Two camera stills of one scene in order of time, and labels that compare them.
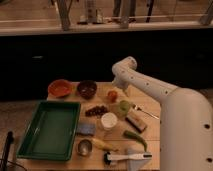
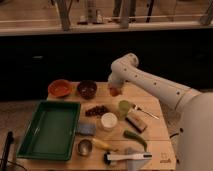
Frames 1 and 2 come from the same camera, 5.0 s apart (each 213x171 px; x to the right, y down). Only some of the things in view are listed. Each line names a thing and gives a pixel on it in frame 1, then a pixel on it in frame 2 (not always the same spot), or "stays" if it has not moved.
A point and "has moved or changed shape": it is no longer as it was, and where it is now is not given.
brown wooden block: [137, 123] stays
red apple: [112, 96] has moved or changed shape
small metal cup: [84, 147] stays
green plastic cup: [124, 108] stays
